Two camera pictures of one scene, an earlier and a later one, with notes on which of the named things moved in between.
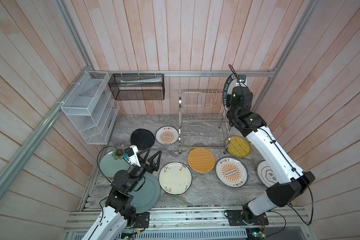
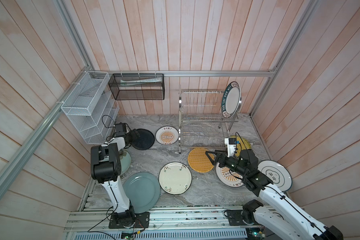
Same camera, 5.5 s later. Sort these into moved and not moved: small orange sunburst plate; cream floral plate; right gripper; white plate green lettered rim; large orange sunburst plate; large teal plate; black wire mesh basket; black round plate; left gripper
Moved: white plate green lettered rim; right gripper; left gripper
Not moved: cream floral plate; small orange sunburst plate; black wire mesh basket; large teal plate; large orange sunburst plate; black round plate
